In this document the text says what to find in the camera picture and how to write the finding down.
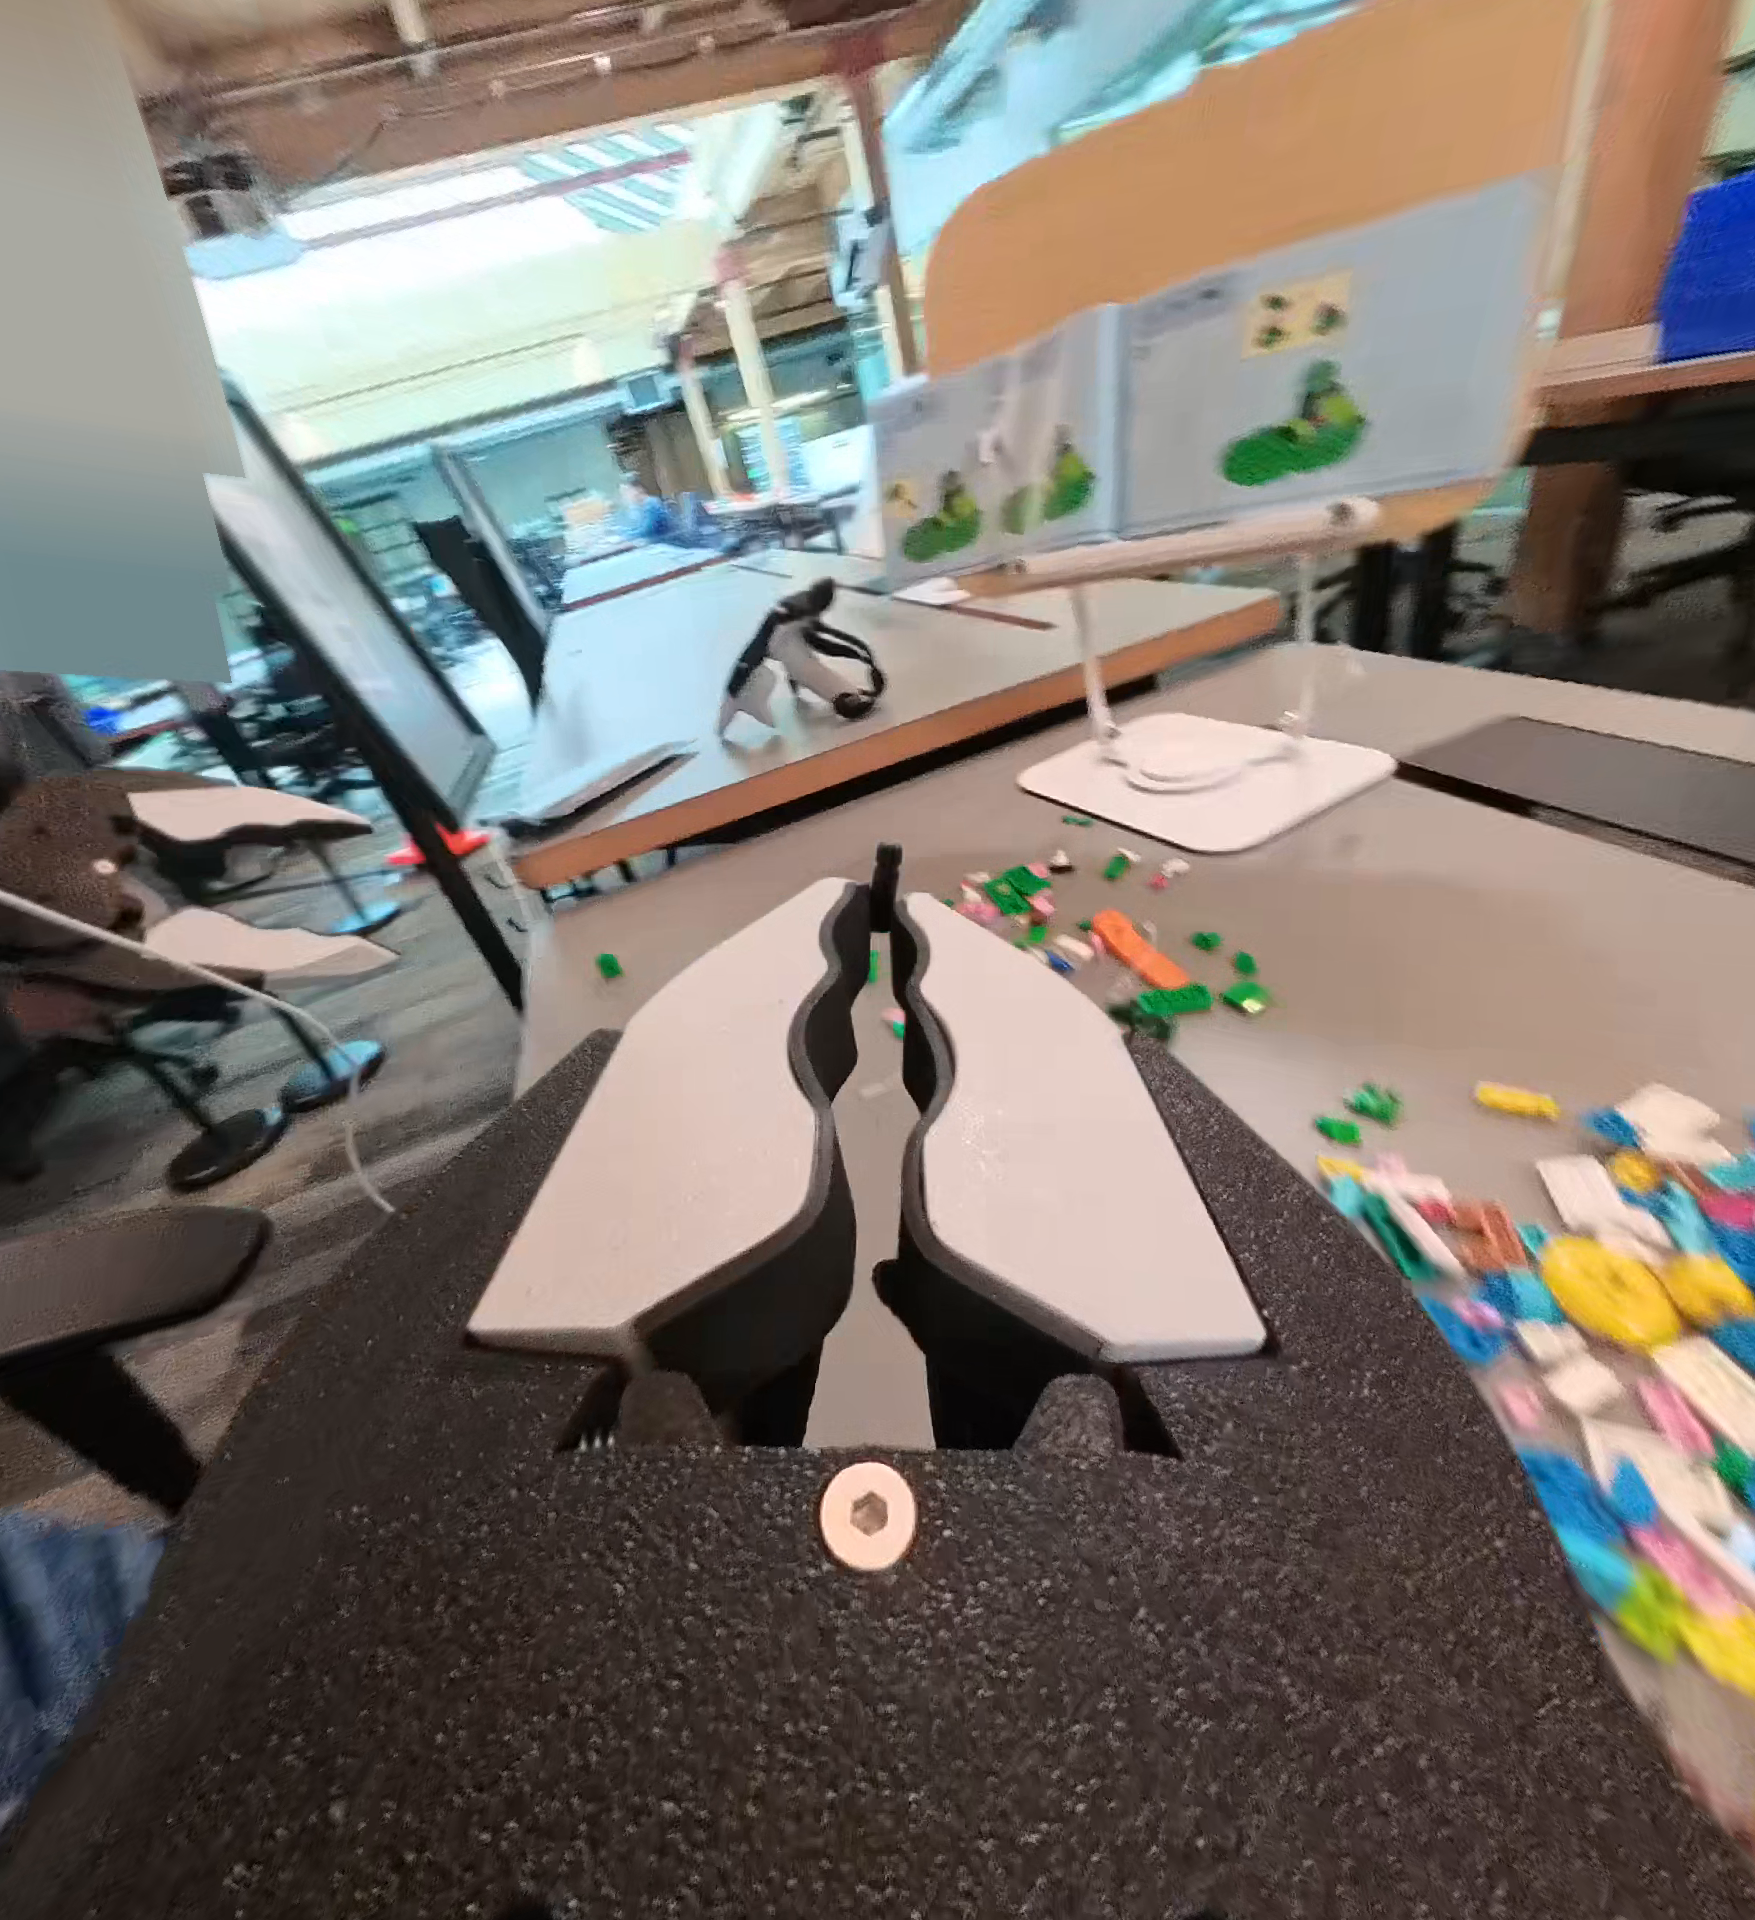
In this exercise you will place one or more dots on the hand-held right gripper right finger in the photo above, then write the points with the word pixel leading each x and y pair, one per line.
pixel 1071 1199

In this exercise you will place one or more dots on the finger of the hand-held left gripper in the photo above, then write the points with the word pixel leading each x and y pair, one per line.
pixel 279 947
pixel 246 815

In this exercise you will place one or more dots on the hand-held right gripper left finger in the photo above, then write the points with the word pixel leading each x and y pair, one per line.
pixel 669 1183

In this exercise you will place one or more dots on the pile of colourful toy bricks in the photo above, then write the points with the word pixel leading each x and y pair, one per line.
pixel 1611 1289

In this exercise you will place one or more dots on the instruction booklet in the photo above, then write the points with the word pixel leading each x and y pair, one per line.
pixel 1416 331

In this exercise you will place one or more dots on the black stanchion pole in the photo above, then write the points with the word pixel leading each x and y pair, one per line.
pixel 334 1072
pixel 225 1148

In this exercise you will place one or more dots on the orange traffic cone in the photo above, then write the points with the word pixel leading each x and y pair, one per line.
pixel 435 852

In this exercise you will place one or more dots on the large screen on stand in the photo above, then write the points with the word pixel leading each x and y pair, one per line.
pixel 351 629

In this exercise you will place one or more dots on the scatter of green toy bricks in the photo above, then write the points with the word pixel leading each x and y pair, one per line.
pixel 1174 997

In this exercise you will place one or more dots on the orange brick separator tool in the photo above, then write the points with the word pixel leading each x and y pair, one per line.
pixel 1141 953

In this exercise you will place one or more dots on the white flat device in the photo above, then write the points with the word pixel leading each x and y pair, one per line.
pixel 592 788

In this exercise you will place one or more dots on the black mesh office chair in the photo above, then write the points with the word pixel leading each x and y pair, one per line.
pixel 66 1275

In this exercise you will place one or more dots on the white acrylic stand base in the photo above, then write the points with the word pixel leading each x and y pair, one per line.
pixel 1208 780

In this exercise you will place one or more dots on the grey wooden-edged table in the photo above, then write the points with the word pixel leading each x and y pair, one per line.
pixel 669 661

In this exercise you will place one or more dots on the spare hand-held gripper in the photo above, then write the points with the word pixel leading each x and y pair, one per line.
pixel 787 661

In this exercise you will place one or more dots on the person's jeans leg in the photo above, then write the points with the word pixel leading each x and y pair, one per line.
pixel 8 1650

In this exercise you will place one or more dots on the wooden book stand board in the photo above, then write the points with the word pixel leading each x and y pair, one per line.
pixel 1192 180

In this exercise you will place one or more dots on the long wooden-edged table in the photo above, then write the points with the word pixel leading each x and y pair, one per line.
pixel 1687 375

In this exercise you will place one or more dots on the wooden support post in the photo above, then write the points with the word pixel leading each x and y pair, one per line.
pixel 1644 149

